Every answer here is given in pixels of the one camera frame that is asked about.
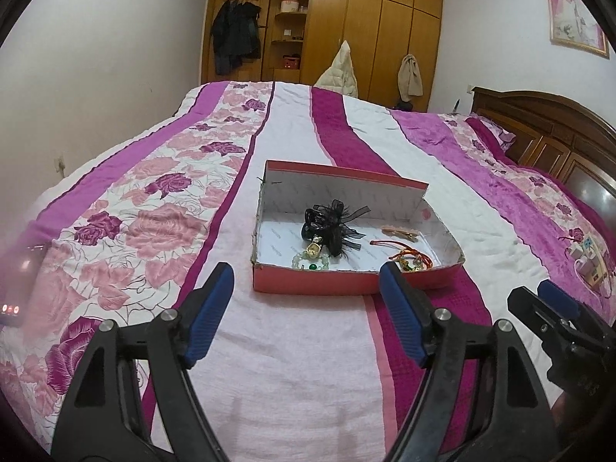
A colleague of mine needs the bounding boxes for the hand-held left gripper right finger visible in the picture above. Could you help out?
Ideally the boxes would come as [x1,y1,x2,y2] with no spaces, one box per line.
[379,262,552,462]

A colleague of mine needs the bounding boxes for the green glass bead bracelet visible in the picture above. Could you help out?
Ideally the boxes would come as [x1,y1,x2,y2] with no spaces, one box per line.
[291,245,333,271]

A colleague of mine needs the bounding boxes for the black ribbon hair bow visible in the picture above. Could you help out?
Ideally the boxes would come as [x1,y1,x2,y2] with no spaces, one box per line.
[301,198,371,257]

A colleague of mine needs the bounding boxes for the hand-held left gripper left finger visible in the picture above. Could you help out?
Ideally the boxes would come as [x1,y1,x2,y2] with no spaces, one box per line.
[55,262,235,462]

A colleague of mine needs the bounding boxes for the red string bracelet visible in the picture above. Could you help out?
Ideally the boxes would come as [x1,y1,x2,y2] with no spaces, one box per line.
[370,238,415,253]

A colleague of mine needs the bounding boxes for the multicolour braided bracelet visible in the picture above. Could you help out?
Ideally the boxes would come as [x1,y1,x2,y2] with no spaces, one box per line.
[393,249,435,271]

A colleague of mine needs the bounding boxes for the framed wall picture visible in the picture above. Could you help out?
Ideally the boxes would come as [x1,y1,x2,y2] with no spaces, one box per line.
[544,0,611,59]

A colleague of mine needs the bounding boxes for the pink pillow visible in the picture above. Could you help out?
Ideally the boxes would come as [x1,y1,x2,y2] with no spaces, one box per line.
[468,112,519,153]

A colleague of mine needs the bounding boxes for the beige padded jacket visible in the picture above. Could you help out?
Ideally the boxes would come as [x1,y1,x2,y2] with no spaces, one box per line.
[314,39,361,99]

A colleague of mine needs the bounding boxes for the red cardboard box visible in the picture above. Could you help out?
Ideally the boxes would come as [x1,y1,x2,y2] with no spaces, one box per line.
[249,160,465,295]

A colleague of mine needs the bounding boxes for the pink hair clip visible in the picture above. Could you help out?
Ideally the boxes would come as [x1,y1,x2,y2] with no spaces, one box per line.
[381,226,418,242]

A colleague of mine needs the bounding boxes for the wooden wardrobe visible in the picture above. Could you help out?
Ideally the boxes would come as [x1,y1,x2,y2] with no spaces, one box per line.
[193,0,444,112]

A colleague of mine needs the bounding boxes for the dark hanging coats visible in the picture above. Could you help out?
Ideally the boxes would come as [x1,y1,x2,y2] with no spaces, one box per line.
[210,0,263,77]

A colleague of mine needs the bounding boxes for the beige hanging garment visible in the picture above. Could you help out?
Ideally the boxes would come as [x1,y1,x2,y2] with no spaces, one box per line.
[397,53,424,103]

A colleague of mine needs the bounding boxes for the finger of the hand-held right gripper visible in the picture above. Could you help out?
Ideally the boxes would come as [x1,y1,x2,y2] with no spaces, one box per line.
[507,286,578,353]
[537,279,616,347]

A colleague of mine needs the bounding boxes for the wooden headboard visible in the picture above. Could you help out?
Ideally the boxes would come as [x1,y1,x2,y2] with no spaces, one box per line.
[470,85,616,213]

